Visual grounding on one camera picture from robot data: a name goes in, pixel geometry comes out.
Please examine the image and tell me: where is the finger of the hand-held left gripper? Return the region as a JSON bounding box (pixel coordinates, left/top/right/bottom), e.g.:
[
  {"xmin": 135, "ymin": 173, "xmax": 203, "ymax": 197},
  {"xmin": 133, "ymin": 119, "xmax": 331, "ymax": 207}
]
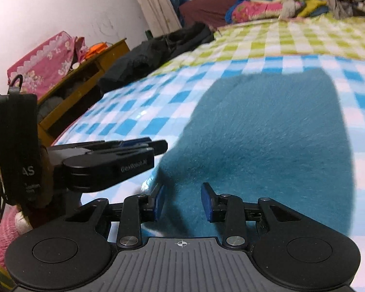
[
  {"xmin": 90, "ymin": 139, "xmax": 168, "ymax": 156},
  {"xmin": 64, "ymin": 138, "xmax": 153, "ymax": 152}
]

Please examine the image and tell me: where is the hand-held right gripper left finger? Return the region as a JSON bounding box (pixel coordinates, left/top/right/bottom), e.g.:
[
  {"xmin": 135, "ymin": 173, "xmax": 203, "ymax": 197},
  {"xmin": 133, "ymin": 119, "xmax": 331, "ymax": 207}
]
[{"xmin": 64, "ymin": 185, "xmax": 166, "ymax": 249}]

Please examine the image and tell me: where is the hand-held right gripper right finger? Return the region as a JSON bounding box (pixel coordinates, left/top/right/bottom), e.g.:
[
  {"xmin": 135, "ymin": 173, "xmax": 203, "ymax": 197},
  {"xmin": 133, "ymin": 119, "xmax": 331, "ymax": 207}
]
[{"xmin": 200, "ymin": 182, "xmax": 312, "ymax": 248}]

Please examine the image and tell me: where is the teal fuzzy sweater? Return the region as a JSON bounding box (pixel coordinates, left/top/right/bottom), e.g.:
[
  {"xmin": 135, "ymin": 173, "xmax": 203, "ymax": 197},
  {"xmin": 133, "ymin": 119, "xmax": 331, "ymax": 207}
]
[{"xmin": 156, "ymin": 68, "xmax": 358, "ymax": 238}]

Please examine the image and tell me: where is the blue white checked plastic sheet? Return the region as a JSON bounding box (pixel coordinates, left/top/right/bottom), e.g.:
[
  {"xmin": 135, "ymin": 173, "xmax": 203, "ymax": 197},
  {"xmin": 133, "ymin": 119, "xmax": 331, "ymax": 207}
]
[{"xmin": 53, "ymin": 50, "xmax": 365, "ymax": 292}]

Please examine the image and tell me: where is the wooden desk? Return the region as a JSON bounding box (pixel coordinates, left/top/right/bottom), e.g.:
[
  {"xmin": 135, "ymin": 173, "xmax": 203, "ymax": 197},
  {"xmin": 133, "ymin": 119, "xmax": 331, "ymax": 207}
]
[{"xmin": 36, "ymin": 38, "xmax": 131, "ymax": 147}]

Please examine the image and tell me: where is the black jacket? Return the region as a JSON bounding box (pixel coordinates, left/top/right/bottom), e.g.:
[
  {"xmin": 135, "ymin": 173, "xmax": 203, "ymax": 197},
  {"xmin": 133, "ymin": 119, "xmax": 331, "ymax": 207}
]
[{"xmin": 99, "ymin": 23, "xmax": 215, "ymax": 94}]

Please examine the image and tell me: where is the orange object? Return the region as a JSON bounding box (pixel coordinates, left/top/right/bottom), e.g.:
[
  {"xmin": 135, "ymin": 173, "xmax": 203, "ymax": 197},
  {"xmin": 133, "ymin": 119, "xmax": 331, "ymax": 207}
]
[{"xmin": 85, "ymin": 43, "xmax": 109, "ymax": 59}]

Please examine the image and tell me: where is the pink floral cloth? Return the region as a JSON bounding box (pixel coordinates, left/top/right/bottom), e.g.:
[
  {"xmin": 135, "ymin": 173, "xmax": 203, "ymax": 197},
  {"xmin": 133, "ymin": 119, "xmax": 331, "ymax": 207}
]
[{"xmin": 7, "ymin": 31, "xmax": 89, "ymax": 98}]

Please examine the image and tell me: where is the cream curtain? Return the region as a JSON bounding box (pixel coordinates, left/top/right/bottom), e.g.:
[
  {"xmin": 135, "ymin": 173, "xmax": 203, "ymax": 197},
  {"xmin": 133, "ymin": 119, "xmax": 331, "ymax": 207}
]
[{"xmin": 128, "ymin": 0, "xmax": 183, "ymax": 37}]

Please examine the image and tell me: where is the maroon bed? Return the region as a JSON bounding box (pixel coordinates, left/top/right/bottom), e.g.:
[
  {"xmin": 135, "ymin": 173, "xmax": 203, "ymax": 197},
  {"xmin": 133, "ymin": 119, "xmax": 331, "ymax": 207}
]
[{"xmin": 179, "ymin": 0, "xmax": 311, "ymax": 28}]

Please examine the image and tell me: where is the green white checked bedsheet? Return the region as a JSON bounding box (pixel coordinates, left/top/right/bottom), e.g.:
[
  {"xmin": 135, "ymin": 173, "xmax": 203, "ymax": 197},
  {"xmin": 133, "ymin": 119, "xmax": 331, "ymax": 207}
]
[{"xmin": 149, "ymin": 14, "xmax": 365, "ymax": 72}]

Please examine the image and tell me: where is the yellow cloth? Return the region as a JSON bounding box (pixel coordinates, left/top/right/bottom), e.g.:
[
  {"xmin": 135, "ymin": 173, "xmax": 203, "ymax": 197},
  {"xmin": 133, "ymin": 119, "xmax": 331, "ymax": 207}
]
[{"xmin": 298, "ymin": 0, "xmax": 328, "ymax": 18}]

